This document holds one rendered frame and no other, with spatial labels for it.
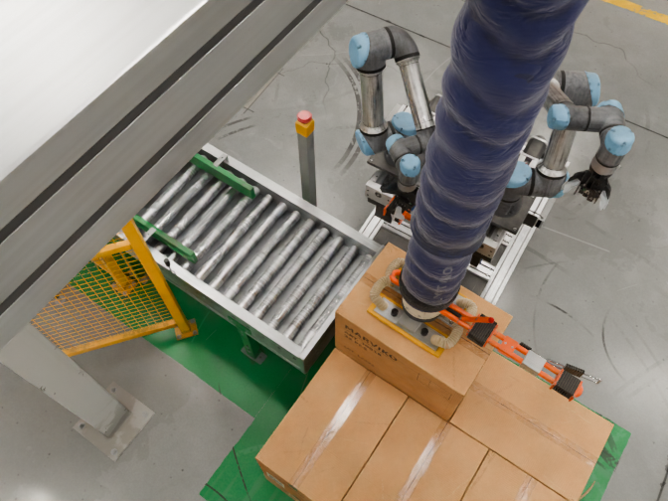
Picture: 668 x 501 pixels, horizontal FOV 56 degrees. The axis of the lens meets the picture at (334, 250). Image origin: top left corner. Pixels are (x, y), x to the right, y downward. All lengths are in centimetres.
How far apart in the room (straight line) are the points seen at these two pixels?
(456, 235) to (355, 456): 128
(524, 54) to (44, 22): 104
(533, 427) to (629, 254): 155
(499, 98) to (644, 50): 393
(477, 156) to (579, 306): 242
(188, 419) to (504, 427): 160
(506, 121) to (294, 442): 179
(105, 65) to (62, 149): 5
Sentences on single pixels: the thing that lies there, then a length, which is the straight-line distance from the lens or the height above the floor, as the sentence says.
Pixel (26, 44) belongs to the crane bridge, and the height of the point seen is 305.
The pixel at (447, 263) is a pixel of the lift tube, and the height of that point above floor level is 153.
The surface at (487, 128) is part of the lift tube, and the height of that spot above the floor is 220.
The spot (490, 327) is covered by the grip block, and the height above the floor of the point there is 109.
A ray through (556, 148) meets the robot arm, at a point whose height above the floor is 139.
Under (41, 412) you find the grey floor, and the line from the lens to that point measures 372.
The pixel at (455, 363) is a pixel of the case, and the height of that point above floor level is 94.
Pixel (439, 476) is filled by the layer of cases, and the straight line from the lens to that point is 281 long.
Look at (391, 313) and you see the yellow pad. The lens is 252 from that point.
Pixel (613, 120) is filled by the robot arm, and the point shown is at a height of 185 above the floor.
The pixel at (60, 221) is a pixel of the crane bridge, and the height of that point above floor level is 300.
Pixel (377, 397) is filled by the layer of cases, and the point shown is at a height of 54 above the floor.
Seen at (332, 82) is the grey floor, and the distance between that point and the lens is 455.
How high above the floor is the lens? 329
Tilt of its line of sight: 61 degrees down
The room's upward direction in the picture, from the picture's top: straight up
